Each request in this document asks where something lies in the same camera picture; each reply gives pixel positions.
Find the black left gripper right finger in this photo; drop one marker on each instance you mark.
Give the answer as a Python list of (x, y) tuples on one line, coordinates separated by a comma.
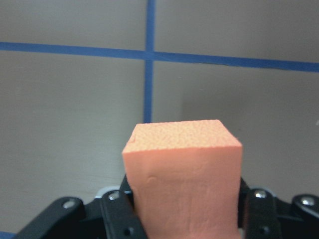
[(257, 215)]

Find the orange foam cube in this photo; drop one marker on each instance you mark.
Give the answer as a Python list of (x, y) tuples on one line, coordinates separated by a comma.
[(185, 178)]

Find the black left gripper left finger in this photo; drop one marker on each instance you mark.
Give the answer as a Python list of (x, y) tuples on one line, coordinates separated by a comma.
[(119, 218)]

